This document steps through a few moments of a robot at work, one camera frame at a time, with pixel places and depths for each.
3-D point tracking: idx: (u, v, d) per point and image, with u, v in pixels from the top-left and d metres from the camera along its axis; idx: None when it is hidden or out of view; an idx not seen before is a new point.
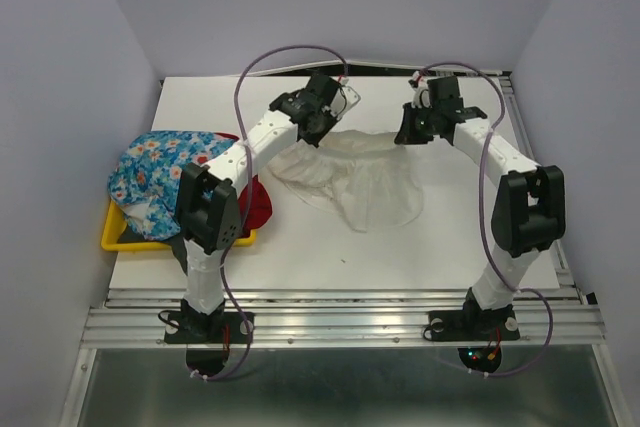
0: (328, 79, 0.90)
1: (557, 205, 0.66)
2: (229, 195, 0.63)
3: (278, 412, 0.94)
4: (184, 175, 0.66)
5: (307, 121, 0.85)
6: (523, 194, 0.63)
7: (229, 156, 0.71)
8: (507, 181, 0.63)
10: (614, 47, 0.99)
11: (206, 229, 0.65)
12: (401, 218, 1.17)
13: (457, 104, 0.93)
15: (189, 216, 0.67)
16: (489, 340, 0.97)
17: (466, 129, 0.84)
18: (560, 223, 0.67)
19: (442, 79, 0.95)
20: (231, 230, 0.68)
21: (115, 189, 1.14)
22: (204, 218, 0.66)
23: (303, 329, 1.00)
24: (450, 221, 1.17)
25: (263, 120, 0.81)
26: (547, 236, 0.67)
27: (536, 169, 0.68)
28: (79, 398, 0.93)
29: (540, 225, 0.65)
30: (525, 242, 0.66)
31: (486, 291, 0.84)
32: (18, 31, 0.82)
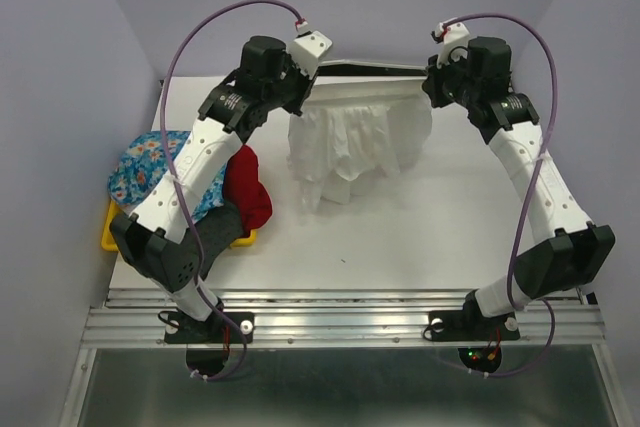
0: (262, 52, 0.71)
1: (595, 263, 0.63)
2: (165, 247, 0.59)
3: (277, 413, 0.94)
4: (114, 229, 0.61)
5: (249, 118, 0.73)
6: (565, 258, 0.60)
7: (158, 197, 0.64)
8: (553, 245, 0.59)
10: (615, 45, 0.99)
11: (161, 276, 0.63)
12: (401, 218, 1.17)
13: (500, 86, 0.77)
15: (137, 264, 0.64)
16: (489, 340, 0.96)
17: (512, 140, 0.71)
18: (590, 274, 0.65)
19: (493, 51, 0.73)
20: (186, 266, 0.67)
21: (115, 189, 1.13)
22: (151, 266, 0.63)
23: (303, 329, 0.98)
24: (451, 221, 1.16)
25: (192, 135, 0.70)
26: (572, 283, 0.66)
27: (588, 224, 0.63)
28: (79, 398, 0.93)
29: (568, 277, 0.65)
30: (548, 290, 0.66)
31: (491, 300, 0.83)
32: (17, 28, 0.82)
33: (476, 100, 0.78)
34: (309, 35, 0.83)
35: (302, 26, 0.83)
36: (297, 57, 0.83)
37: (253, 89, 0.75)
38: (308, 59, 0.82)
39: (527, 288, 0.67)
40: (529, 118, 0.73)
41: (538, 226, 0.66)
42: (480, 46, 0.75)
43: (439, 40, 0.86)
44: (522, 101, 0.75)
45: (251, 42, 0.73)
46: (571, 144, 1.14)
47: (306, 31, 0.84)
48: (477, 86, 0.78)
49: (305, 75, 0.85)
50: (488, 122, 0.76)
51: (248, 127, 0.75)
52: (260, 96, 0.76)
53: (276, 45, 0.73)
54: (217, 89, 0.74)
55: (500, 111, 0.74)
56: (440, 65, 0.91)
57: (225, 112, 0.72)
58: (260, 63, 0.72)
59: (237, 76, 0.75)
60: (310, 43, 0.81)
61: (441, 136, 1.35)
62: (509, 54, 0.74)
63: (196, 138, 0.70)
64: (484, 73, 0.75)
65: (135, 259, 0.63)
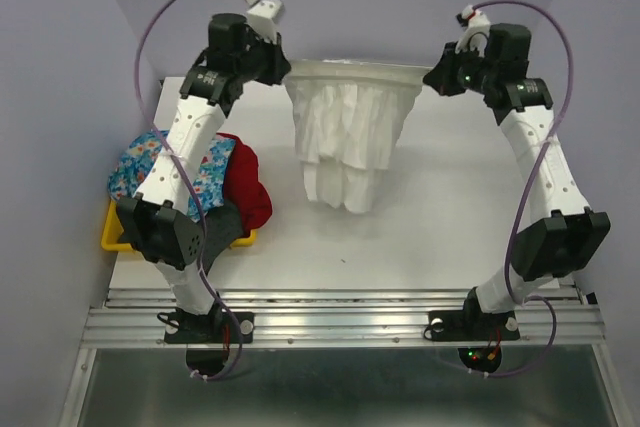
0: (230, 27, 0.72)
1: (588, 249, 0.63)
2: (176, 215, 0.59)
3: (277, 413, 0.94)
4: (120, 211, 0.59)
5: (228, 92, 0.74)
6: (557, 239, 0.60)
7: (158, 173, 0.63)
8: (546, 224, 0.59)
10: (616, 46, 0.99)
11: (173, 250, 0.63)
12: (401, 216, 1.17)
13: (520, 70, 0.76)
15: (148, 246, 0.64)
16: (489, 340, 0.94)
17: (523, 123, 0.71)
18: (582, 259, 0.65)
19: (514, 33, 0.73)
20: (195, 238, 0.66)
21: (115, 189, 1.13)
22: (162, 242, 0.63)
23: (303, 329, 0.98)
24: (451, 221, 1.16)
25: (178, 113, 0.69)
26: (564, 269, 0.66)
27: (585, 210, 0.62)
28: (79, 398, 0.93)
29: (560, 261, 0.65)
30: (539, 273, 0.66)
31: (491, 298, 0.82)
32: (18, 28, 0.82)
33: (492, 82, 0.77)
34: (257, 1, 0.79)
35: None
36: (257, 29, 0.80)
37: (225, 65, 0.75)
38: (263, 24, 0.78)
39: (519, 270, 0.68)
40: (544, 102, 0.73)
41: (537, 209, 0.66)
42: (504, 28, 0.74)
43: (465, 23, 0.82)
44: (538, 86, 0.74)
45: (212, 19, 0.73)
46: (571, 145, 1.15)
47: (255, 0, 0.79)
48: (493, 69, 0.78)
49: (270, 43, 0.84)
50: (502, 104, 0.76)
51: (228, 100, 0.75)
52: (234, 71, 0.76)
53: (239, 20, 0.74)
54: (192, 69, 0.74)
55: (515, 92, 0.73)
56: (458, 51, 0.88)
57: (207, 88, 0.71)
58: (229, 38, 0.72)
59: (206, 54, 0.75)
60: (262, 10, 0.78)
61: (441, 135, 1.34)
62: (529, 39, 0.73)
63: (184, 113, 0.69)
64: (504, 55, 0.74)
65: (145, 239, 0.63)
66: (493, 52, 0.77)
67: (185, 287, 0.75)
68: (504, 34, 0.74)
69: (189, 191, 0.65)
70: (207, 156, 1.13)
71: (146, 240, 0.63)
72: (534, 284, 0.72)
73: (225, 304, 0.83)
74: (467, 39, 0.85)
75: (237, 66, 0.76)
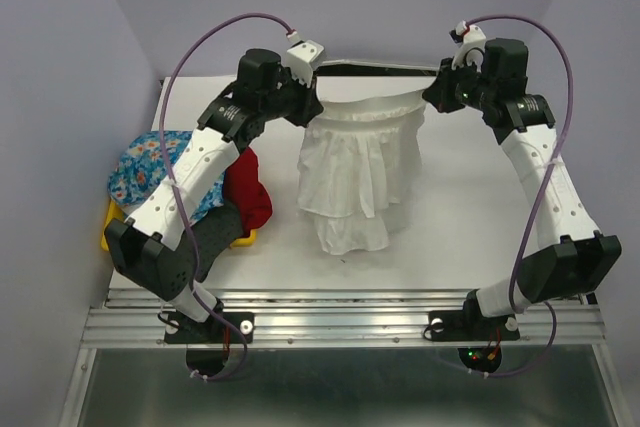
0: (257, 65, 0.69)
1: (596, 273, 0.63)
2: (161, 252, 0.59)
3: (277, 413, 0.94)
4: (108, 234, 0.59)
5: (246, 131, 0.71)
6: (568, 265, 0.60)
7: (155, 202, 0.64)
8: (556, 251, 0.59)
10: (615, 46, 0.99)
11: (157, 285, 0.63)
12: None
13: (517, 87, 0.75)
15: (132, 274, 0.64)
16: (489, 340, 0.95)
17: (525, 142, 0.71)
18: (593, 284, 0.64)
19: (511, 52, 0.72)
20: (181, 276, 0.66)
21: (115, 189, 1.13)
22: (144, 275, 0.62)
23: (303, 329, 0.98)
24: (452, 222, 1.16)
25: (190, 143, 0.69)
26: (575, 292, 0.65)
27: (595, 234, 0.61)
28: (79, 398, 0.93)
29: (571, 286, 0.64)
30: (550, 296, 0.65)
31: (492, 301, 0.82)
32: (18, 30, 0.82)
33: (492, 100, 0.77)
34: (299, 43, 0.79)
35: (292, 34, 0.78)
36: (294, 68, 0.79)
37: (250, 102, 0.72)
38: (301, 67, 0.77)
39: (530, 292, 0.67)
40: (547, 122, 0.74)
41: (545, 232, 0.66)
42: (500, 47, 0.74)
43: (461, 40, 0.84)
44: (538, 103, 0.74)
45: (246, 56, 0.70)
46: (571, 144, 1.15)
47: (296, 39, 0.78)
48: (492, 87, 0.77)
49: (302, 83, 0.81)
50: (503, 122, 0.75)
51: (245, 140, 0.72)
52: (257, 109, 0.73)
53: (273, 59, 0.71)
54: (216, 101, 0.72)
55: (516, 111, 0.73)
56: (454, 67, 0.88)
57: (224, 124, 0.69)
58: (257, 76, 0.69)
59: (233, 88, 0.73)
60: (301, 51, 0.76)
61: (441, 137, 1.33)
62: (525, 55, 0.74)
63: (196, 146, 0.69)
64: (502, 74, 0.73)
65: (131, 268, 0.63)
66: (489, 70, 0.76)
67: (177, 308, 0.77)
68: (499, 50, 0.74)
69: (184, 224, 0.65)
70: None
71: (131, 269, 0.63)
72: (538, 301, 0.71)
73: (216, 316, 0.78)
74: (464, 54, 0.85)
75: (262, 103, 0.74)
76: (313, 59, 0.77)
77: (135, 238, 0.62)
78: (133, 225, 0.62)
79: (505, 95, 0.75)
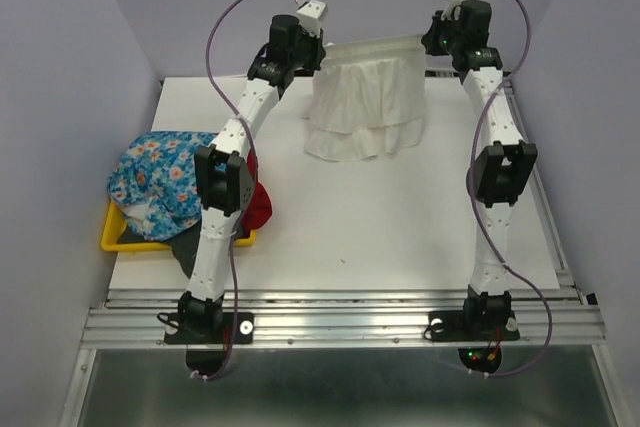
0: (286, 30, 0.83)
1: (524, 171, 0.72)
2: (241, 164, 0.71)
3: (278, 413, 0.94)
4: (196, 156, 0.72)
5: (285, 80, 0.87)
6: (498, 164, 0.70)
7: (229, 131, 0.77)
8: (489, 150, 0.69)
10: (614, 47, 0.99)
11: (226, 195, 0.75)
12: (401, 217, 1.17)
13: (481, 41, 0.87)
15: (208, 190, 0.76)
16: (489, 340, 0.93)
17: (478, 78, 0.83)
18: (524, 183, 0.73)
19: (479, 10, 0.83)
20: (248, 191, 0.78)
21: (115, 189, 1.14)
22: (219, 187, 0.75)
23: (303, 329, 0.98)
24: (460, 222, 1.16)
25: (245, 89, 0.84)
26: (511, 192, 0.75)
27: (519, 140, 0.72)
28: (79, 398, 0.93)
29: (504, 186, 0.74)
30: (490, 197, 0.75)
31: (480, 272, 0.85)
32: (17, 32, 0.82)
33: (458, 50, 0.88)
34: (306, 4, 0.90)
35: None
36: (304, 25, 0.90)
37: (281, 57, 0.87)
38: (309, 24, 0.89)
39: (477, 197, 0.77)
40: (497, 65, 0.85)
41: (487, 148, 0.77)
42: (470, 5, 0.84)
43: None
44: (493, 53, 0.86)
45: (274, 21, 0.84)
46: (571, 144, 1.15)
47: (303, 2, 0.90)
48: (460, 39, 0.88)
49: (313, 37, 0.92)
50: (463, 67, 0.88)
51: (284, 87, 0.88)
52: (289, 62, 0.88)
53: (294, 22, 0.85)
54: (255, 60, 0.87)
55: (474, 59, 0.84)
56: (443, 18, 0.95)
57: (268, 74, 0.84)
58: (286, 38, 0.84)
59: (267, 48, 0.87)
60: (309, 10, 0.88)
61: (443, 137, 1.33)
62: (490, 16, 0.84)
63: (250, 90, 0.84)
64: (470, 29, 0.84)
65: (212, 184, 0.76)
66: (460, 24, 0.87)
67: (202, 267, 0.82)
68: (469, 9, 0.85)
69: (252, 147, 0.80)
70: None
71: (211, 186, 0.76)
72: (500, 218, 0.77)
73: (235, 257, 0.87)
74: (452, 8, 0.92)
75: (291, 57, 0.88)
76: (319, 16, 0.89)
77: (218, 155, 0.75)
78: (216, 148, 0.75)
79: (469, 47, 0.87)
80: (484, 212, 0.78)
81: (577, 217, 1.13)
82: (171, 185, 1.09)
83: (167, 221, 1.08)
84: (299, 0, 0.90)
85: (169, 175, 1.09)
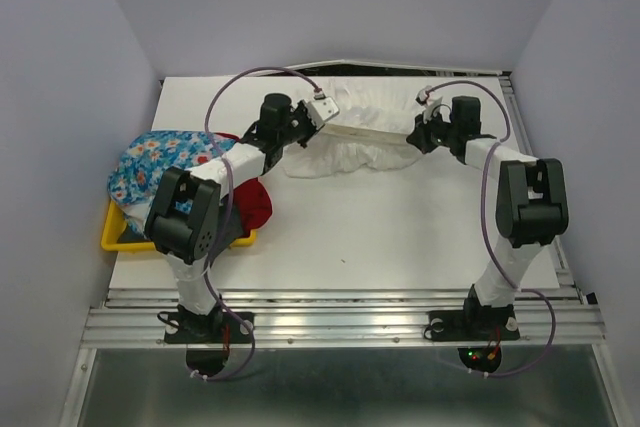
0: (275, 111, 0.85)
1: (556, 195, 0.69)
2: (214, 191, 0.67)
3: (276, 413, 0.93)
4: (166, 179, 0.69)
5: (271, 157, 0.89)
6: (522, 182, 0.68)
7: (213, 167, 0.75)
8: (507, 165, 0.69)
10: (614, 47, 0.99)
11: (184, 239, 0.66)
12: (402, 216, 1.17)
13: (474, 129, 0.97)
15: (164, 226, 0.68)
16: (489, 340, 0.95)
17: (477, 144, 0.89)
18: (563, 217, 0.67)
19: (468, 103, 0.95)
20: (208, 237, 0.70)
21: (115, 189, 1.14)
22: (179, 225, 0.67)
23: (303, 329, 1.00)
24: (453, 224, 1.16)
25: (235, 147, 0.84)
26: (553, 225, 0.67)
27: (538, 160, 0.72)
28: (79, 398, 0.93)
29: (542, 217, 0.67)
30: (527, 231, 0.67)
31: (487, 285, 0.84)
32: (17, 32, 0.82)
33: (455, 138, 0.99)
34: (322, 99, 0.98)
35: (318, 92, 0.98)
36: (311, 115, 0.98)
37: (270, 136, 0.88)
38: (316, 118, 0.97)
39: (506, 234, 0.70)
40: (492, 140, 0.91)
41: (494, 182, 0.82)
42: (461, 101, 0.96)
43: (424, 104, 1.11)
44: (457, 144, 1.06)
45: (267, 101, 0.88)
46: (572, 143, 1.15)
47: (321, 96, 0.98)
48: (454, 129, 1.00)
49: (312, 124, 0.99)
50: (460, 151, 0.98)
51: (270, 164, 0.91)
52: (278, 140, 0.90)
53: (283, 102, 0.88)
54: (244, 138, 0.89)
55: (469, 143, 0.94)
56: (426, 121, 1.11)
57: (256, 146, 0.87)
58: (275, 119, 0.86)
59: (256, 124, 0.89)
60: (321, 108, 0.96)
61: None
62: (479, 106, 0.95)
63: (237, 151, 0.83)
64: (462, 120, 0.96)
65: (168, 218, 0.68)
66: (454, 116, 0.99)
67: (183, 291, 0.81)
68: (459, 103, 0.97)
69: (229, 188, 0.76)
70: (207, 156, 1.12)
71: (168, 220, 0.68)
72: (525, 254, 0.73)
73: (223, 302, 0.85)
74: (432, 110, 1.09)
75: (280, 137, 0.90)
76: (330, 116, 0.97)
77: (192, 186, 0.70)
78: (188, 176, 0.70)
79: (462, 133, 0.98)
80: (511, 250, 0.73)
81: (577, 217, 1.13)
82: None
83: None
84: (317, 94, 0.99)
85: None
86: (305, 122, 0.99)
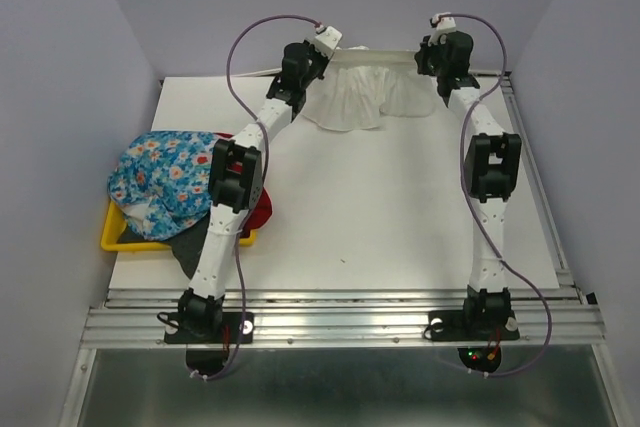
0: (292, 63, 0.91)
1: (513, 163, 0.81)
2: (258, 156, 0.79)
3: (277, 413, 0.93)
4: (216, 151, 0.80)
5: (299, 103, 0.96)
6: (485, 153, 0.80)
7: (248, 132, 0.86)
8: (475, 137, 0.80)
10: (613, 47, 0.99)
11: (243, 196, 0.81)
12: (402, 180, 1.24)
13: (463, 70, 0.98)
15: (223, 187, 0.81)
16: (489, 340, 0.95)
17: (458, 94, 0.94)
18: (514, 179, 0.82)
19: (461, 45, 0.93)
20: (256, 190, 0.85)
21: (115, 189, 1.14)
22: (236, 186, 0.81)
23: (304, 329, 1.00)
24: (446, 171, 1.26)
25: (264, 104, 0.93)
26: (504, 188, 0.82)
27: (504, 133, 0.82)
28: (79, 398, 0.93)
29: (495, 181, 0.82)
30: (485, 191, 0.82)
31: (477, 267, 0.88)
32: (17, 33, 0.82)
33: (443, 77, 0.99)
34: (324, 30, 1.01)
35: (318, 25, 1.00)
36: (320, 49, 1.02)
37: (293, 84, 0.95)
38: (324, 50, 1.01)
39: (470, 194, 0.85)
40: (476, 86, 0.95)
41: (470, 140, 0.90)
42: (453, 39, 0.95)
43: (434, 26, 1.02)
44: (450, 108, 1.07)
45: (285, 53, 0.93)
46: (572, 143, 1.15)
47: (323, 28, 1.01)
48: (445, 66, 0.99)
49: (324, 56, 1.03)
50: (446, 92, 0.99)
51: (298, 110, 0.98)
52: (301, 85, 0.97)
53: (302, 52, 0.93)
54: (272, 87, 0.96)
55: (455, 85, 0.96)
56: (430, 45, 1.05)
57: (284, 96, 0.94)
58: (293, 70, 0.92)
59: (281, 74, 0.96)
60: (326, 38, 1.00)
61: (441, 136, 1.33)
62: (471, 47, 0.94)
63: (268, 105, 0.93)
64: (453, 60, 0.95)
65: (225, 180, 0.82)
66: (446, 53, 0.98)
67: (205, 261, 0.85)
68: (453, 42, 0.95)
69: (265, 148, 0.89)
70: (207, 157, 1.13)
71: (225, 183, 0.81)
72: (494, 214, 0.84)
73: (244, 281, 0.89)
74: (437, 36, 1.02)
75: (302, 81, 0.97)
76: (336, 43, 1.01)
77: (238, 152, 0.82)
78: (233, 144, 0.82)
79: (451, 74, 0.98)
80: (480, 208, 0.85)
81: (577, 217, 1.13)
82: (171, 185, 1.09)
83: (167, 221, 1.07)
84: (318, 28, 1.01)
85: (169, 175, 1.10)
86: (316, 57, 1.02)
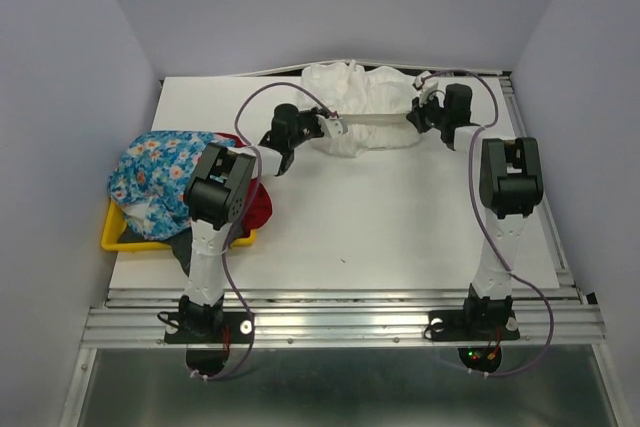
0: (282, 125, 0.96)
1: (533, 168, 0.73)
2: (251, 160, 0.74)
3: (277, 413, 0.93)
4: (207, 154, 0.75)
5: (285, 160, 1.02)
6: (501, 157, 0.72)
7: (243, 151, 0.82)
8: (486, 141, 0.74)
10: (614, 47, 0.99)
11: (221, 202, 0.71)
12: (402, 181, 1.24)
13: (465, 118, 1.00)
15: (201, 193, 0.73)
16: (489, 340, 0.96)
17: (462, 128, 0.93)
18: (539, 188, 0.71)
19: (460, 93, 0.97)
20: (239, 205, 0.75)
21: (115, 189, 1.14)
22: (216, 191, 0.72)
23: (303, 329, 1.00)
24: (448, 173, 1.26)
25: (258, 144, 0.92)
26: (528, 198, 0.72)
27: (516, 138, 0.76)
28: (79, 398, 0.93)
29: (518, 191, 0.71)
30: (506, 202, 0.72)
31: (483, 275, 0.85)
32: (17, 33, 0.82)
33: (446, 124, 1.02)
34: (334, 121, 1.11)
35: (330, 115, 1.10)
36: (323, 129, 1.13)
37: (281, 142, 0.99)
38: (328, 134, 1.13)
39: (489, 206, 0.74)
40: None
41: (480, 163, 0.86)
42: (454, 89, 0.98)
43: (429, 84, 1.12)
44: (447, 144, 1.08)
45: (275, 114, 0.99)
46: (572, 143, 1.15)
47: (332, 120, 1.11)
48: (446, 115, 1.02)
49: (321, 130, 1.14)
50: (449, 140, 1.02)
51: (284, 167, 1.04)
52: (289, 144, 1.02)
53: (292, 115, 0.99)
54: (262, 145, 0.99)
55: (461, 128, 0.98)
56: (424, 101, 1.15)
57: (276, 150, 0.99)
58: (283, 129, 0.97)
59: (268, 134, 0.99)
60: (332, 129, 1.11)
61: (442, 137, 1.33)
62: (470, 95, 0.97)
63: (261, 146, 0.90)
64: (454, 108, 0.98)
65: (205, 186, 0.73)
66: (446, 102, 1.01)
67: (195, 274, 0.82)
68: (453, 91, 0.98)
69: (258, 172, 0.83)
70: None
71: (205, 187, 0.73)
72: (511, 228, 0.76)
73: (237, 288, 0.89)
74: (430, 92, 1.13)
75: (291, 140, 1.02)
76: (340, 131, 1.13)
77: (228, 160, 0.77)
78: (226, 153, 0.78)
79: (454, 122, 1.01)
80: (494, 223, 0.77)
81: (578, 217, 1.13)
82: (171, 184, 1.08)
83: (167, 221, 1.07)
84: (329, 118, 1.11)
85: (169, 174, 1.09)
86: (314, 128, 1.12)
